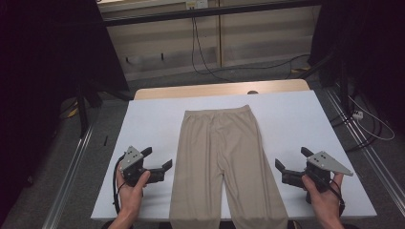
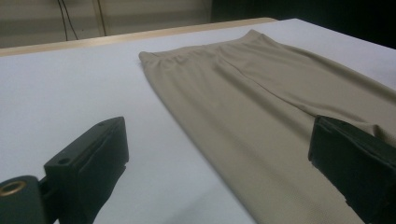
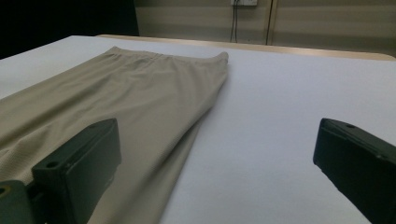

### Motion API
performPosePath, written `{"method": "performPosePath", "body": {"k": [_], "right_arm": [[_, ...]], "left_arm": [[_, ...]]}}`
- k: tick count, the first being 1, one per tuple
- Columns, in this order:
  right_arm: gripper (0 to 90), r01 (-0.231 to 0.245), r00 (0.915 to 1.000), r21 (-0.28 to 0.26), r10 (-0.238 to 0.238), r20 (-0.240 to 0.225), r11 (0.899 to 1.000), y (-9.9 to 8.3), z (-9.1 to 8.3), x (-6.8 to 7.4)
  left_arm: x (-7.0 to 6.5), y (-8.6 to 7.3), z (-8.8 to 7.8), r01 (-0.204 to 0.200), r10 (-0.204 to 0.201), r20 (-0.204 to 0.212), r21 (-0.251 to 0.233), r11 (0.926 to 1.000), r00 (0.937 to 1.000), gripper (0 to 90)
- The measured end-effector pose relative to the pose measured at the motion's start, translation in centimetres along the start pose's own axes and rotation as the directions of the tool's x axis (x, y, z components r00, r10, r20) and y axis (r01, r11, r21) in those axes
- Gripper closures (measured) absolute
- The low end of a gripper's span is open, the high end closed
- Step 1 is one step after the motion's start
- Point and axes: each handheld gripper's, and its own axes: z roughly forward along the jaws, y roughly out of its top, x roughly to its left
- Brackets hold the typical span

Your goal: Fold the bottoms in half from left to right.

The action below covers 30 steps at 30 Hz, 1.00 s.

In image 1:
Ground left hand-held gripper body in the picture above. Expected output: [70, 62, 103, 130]
[118, 145, 166, 188]

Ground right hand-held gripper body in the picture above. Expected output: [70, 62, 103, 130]
[281, 151, 354, 194]

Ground beige pants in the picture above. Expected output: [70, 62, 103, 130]
[168, 104, 289, 229]

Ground person's left hand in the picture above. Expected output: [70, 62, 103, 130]
[116, 169, 152, 218]

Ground person's right hand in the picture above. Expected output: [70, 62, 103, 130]
[301, 172, 346, 221]

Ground white board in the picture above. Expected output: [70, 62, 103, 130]
[90, 90, 377, 222]

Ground wooden table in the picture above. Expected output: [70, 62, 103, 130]
[133, 78, 311, 101]

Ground black curtain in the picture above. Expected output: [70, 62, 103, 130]
[308, 0, 405, 132]
[0, 0, 131, 225]

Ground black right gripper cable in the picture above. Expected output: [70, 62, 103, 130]
[329, 178, 347, 218]

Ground metal floor rail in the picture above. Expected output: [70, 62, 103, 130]
[324, 86, 405, 209]
[40, 124, 96, 229]

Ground black floor cable bundle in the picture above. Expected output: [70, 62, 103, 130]
[329, 90, 385, 154]

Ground white floor cable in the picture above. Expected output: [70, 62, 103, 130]
[348, 94, 396, 142]

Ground black hanging wall cable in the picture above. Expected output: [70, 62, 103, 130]
[190, 16, 312, 83]

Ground beige wall cabinet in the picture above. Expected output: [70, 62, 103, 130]
[105, 5, 322, 82]

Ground black frame beam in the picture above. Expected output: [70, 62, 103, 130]
[102, 0, 323, 29]

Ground white wall outlet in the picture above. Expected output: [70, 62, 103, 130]
[185, 0, 209, 10]

